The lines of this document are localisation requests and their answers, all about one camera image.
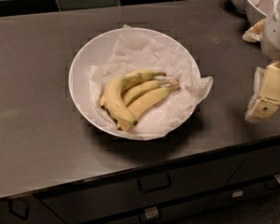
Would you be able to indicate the curved yellow banana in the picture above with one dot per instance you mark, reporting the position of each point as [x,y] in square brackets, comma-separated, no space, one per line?
[113,101]

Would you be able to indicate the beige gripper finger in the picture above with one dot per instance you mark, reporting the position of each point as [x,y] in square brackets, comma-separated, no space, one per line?
[266,98]

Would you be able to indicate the black drawer handle left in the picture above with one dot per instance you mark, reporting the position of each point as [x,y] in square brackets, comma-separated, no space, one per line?
[18,208]

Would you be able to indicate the dark drawer front centre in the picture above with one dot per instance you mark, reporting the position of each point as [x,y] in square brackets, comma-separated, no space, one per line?
[117,199]

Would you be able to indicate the large white bowl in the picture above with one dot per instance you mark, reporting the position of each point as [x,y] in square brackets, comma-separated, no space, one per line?
[79,83]

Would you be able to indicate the white label lower drawer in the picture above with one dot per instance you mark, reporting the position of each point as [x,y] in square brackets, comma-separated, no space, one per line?
[152,212]

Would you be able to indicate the black drawer handle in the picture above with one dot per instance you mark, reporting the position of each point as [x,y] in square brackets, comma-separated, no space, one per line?
[151,183]
[18,208]

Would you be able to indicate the small white label drawer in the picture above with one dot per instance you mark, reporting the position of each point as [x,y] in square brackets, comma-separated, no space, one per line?
[237,194]

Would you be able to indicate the back yellow banana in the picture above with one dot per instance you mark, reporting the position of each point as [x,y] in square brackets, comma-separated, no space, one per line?
[137,83]

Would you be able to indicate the lower yellow banana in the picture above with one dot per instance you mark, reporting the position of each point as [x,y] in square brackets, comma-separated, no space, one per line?
[142,104]

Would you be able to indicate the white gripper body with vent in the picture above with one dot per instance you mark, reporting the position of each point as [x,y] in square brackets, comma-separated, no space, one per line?
[277,34]

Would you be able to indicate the white crumpled paper liner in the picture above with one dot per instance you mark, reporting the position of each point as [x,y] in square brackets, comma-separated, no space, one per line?
[127,49]

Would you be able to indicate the white bowl top right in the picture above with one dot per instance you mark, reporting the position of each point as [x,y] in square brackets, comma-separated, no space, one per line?
[257,10]

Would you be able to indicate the black drawer handle centre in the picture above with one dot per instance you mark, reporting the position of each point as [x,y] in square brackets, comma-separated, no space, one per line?
[151,183]

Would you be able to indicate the middle yellow banana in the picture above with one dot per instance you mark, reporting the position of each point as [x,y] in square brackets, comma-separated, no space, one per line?
[135,92]

